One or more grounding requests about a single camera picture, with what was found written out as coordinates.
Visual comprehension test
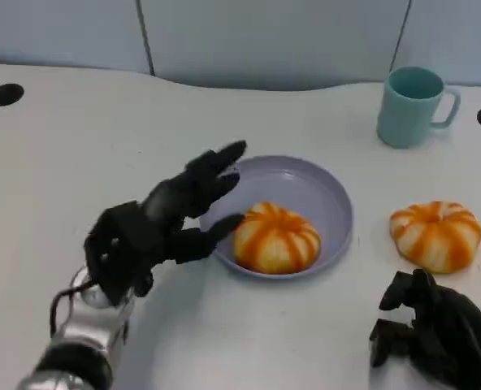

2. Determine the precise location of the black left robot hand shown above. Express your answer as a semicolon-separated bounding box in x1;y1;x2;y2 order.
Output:
84;140;248;306

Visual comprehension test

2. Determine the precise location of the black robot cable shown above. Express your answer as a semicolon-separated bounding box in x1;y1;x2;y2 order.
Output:
49;282;102;338

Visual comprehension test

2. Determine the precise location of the pale green mug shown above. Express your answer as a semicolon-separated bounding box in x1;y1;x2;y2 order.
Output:
376;66;462;150

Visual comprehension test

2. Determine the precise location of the lilac plate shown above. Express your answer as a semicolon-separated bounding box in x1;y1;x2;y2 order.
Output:
197;154;354;281

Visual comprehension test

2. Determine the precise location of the orange white toy bread roll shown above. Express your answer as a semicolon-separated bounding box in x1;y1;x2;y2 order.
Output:
232;201;322;274
389;200;481;274

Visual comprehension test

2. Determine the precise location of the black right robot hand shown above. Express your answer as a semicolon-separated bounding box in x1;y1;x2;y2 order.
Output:
369;267;481;390

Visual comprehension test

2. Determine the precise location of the grey partition panel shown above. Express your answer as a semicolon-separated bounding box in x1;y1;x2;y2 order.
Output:
392;0;481;89
138;0;411;92
0;0;155;76

